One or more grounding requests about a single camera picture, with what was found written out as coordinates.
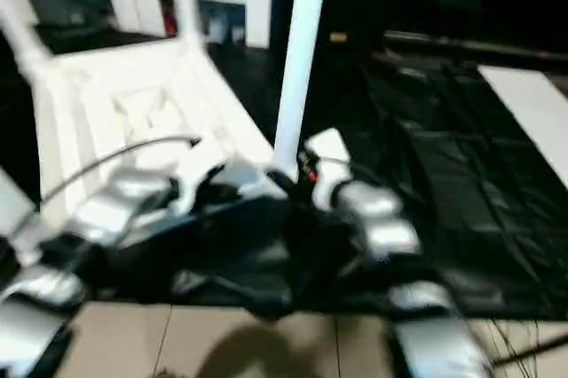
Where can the small yellow label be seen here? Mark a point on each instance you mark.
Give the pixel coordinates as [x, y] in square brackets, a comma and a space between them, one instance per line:
[338, 37]

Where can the black flat screen television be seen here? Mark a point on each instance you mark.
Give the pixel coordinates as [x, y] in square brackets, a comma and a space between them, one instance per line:
[466, 45]

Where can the grey robot lower body part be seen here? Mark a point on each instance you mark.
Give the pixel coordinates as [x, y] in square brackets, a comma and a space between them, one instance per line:
[166, 372]

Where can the black metal table leg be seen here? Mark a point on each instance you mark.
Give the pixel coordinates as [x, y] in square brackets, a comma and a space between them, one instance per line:
[532, 349]

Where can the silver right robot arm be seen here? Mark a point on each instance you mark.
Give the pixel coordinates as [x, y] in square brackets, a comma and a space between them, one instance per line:
[377, 205]

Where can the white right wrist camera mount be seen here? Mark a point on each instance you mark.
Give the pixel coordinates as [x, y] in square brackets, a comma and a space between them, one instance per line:
[328, 143]

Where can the white plastic table top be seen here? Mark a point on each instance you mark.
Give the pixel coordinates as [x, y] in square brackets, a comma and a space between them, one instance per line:
[133, 85]

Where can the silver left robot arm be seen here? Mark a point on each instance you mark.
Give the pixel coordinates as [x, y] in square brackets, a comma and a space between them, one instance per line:
[106, 209]

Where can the black plastic mat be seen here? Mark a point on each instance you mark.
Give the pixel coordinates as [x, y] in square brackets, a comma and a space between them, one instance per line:
[444, 165]

